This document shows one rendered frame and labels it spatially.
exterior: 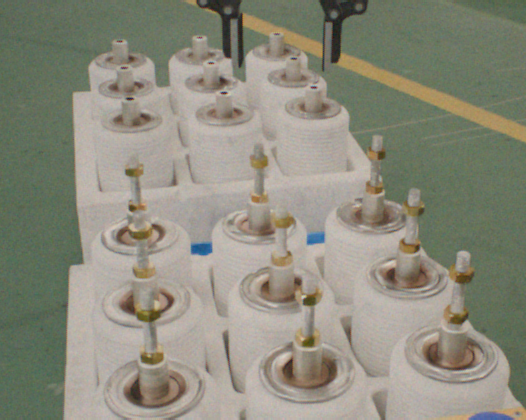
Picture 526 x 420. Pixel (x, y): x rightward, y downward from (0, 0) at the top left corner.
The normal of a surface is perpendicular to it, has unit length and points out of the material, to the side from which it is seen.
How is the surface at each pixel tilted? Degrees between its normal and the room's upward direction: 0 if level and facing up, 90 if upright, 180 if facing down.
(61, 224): 0
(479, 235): 0
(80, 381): 0
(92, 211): 90
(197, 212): 90
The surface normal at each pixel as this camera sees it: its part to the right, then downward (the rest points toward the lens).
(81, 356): 0.03, -0.86
